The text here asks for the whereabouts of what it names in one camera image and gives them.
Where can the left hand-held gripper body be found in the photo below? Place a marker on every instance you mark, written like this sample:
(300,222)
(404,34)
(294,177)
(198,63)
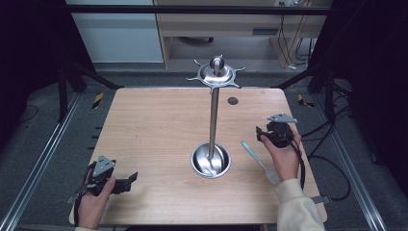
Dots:
(103,166)

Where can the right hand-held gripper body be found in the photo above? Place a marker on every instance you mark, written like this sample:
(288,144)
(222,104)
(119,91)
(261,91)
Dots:
(280,130)

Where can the steel utensil rack stand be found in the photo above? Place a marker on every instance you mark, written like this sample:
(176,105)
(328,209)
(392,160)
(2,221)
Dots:
(213,128)

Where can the person's right hand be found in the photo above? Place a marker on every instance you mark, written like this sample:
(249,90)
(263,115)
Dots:
(284,160)

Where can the person's left hand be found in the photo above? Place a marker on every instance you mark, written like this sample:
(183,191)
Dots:
(93,205)

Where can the yellow black floor tape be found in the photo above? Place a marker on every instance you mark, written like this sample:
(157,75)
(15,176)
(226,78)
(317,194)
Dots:
(98,100)
(303,101)

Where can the dark round table grommet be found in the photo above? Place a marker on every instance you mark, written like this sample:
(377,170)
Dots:
(233,101)

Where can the black metal stand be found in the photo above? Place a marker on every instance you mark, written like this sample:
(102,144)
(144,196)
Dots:
(64,89)
(327,93)

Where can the light wooden desk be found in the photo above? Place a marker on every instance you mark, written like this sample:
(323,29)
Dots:
(224,25)

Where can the white cabinet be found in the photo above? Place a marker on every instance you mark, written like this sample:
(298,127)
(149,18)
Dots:
(118,38)

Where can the grey table bracket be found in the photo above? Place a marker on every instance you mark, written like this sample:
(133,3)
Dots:
(320,199)
(71,199)

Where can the aluminium floor rail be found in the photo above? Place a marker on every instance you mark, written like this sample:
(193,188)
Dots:
(35,166)
(356,179)

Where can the black horizontal frame bar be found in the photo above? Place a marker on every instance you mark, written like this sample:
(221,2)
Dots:
(192,9)

